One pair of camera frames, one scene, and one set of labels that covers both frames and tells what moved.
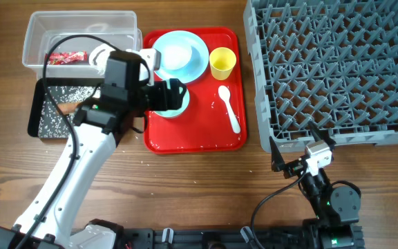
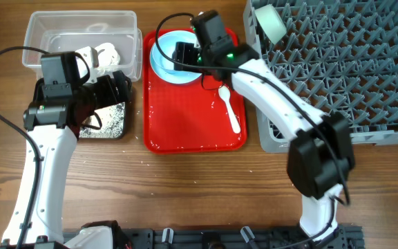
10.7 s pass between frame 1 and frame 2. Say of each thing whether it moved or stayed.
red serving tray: stayed
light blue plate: stayed
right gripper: moved
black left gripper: moved
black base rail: stayed
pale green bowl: moved
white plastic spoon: stayed
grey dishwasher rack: stayed
